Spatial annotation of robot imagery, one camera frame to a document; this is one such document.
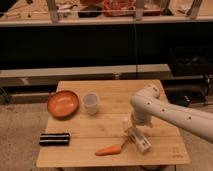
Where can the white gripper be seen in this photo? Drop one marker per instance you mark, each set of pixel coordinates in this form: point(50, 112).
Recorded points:
point(138, 119)

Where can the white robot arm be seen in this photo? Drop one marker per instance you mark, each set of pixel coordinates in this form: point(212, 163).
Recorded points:
point(146, 103)

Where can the orange carrot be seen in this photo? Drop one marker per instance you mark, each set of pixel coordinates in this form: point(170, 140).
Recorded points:
point(110, 150)

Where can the wooden table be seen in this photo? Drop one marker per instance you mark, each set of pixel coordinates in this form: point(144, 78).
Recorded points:
point(91, 133)

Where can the translucent plastic cup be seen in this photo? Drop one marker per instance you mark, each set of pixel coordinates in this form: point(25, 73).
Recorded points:
point(90, 103)

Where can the orange bowl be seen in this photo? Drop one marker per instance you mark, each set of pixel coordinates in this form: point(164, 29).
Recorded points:
point(63, 104)

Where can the black equipment box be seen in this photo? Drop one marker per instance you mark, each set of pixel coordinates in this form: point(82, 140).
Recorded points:
point(191, 61)

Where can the black striped sponge block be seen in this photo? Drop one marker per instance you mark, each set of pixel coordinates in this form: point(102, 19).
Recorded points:
point(54, 139)

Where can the grey metal shelf beam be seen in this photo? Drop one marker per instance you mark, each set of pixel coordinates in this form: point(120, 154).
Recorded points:
point(51, 76)

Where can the red object on shelf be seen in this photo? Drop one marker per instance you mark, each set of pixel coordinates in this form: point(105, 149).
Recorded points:
point(117, 8)

